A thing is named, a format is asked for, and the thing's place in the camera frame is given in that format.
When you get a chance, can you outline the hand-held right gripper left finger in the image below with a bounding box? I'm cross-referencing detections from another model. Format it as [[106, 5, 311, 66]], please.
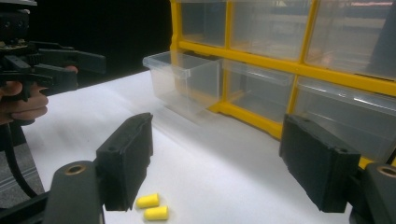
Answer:
[[95, 112, 154, 212]]

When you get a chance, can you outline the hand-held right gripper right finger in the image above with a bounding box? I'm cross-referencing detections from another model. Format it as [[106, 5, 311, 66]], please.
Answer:
[[278, 114, 361, 214]]

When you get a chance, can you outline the yellow foam earplug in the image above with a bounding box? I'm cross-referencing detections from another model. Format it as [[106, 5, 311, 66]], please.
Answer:
[[135, 192, 161, 210], [143, 204, 170, 222]]

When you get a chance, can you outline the clear plastic drawer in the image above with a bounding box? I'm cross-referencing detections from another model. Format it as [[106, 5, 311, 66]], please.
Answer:
[[180, 0, 227, 49], [231, 0, 313, 62], [221, 58, 296, 124], [305, 0, 396, 81], [142, 50, 224, 126], [293, 76, 396, 163]]

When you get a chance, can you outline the yellow drawer cabinet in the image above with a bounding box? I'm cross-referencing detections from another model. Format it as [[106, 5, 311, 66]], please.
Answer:
[[168, 0, 396, 171]]

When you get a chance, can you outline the black cable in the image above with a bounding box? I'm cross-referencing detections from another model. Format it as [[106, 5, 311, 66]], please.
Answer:
[[0, 121, 39, 200]]

